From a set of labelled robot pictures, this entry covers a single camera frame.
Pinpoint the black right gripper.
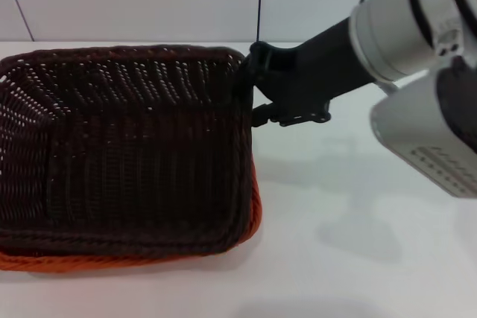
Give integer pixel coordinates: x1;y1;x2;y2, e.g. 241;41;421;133
233;16;374;128

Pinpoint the dark brown woven basket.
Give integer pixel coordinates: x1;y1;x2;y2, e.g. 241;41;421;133
0;45;259;260

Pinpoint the orange woven plastic basket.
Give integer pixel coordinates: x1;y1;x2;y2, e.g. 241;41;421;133
0;161;264;273

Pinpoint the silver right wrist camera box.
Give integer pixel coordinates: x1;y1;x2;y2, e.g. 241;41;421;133
370;54;477;198

